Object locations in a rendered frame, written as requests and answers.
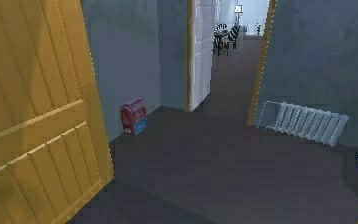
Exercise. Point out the black dining table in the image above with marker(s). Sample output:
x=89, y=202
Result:
x=220, y=33

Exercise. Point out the red and blue box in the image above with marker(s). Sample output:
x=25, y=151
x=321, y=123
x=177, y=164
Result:
x=133, y=116

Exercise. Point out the white room door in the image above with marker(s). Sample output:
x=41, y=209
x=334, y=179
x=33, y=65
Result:
x=201, y=50

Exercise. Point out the green house plant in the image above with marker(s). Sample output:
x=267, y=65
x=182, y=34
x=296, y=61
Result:
x=258, y=29

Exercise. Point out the white floor lamp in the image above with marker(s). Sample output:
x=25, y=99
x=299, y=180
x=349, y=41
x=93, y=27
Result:
x=238, y=10

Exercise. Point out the yellow wooden room door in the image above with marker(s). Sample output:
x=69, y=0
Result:
x=37, y=110

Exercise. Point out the white wall radiator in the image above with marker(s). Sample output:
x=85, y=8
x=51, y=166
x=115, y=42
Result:
x=308, y=122

